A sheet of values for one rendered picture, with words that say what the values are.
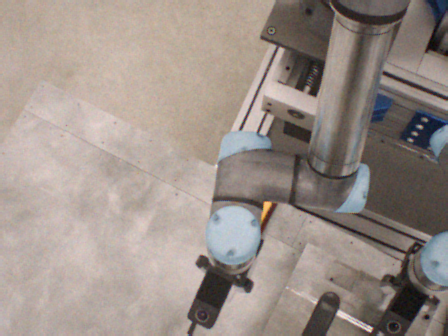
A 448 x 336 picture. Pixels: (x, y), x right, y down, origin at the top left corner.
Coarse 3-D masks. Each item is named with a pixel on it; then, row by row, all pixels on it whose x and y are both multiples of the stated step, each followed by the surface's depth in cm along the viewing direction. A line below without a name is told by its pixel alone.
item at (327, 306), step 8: (328, 296) 168; (336, 296) 168; (320, 304) 168; (328, 304) 168; (336, 304) 167; (320, 312) 167; (328, 312) 167; (336, 312) 167; (312, 320) 167; (320, 320) 167; (328, 320) 167; (304, 328) 166; (312, 328) 167; (320, 328) 167; (328, 328) 166; (376, 328) 166
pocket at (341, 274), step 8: (336, 264) 172; (344, 264) 170; (328, 272) 171; (336, 272) 171; (344, 272) 171; (352, 272) 171; (328, 280) 171; (336, 280) 171; (344, 280) 171; (352, 280) 171; (344, 288) 171; (352, 288) 169
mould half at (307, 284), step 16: (304, 256) 169; (320, 256) 169; (304, 272) 169; (320, 272) 169; (288, 288) 168; (304, 288) 168; (320, 288) 168; (336, 288) 168; (368, 288) 168; (288, 304) 167; (304, 304) 167; (352, 304) 167; (368, 304) 167; (272, 320) 167; (288, 320) 167; (304, 320) 167; (336, 320) 167; (352, 320) 167; (368, 320) 166; (416, 320) 166
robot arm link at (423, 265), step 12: (432, 240) 133; (444, 240) 132; (420, 252) 138; (432, 252) 132; (444, 252) 132; (420, 264) 137; (432, 264) 132; (444, 264) 131; (420, 276) 139; (432, 276) 134; (444, 276) 131; (432, 288) 140; (444, 288) 138
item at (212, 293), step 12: (204, 276) 146; (216, 276) 145; (228, 276) 145; (204, 288) 146; (216, 288) 146; (228, 288) 145; (204, 300) 147; (216, 300) 146; (192, 312) 148; (204, 312) 147; (216, 312) 147; (204, 324) 148
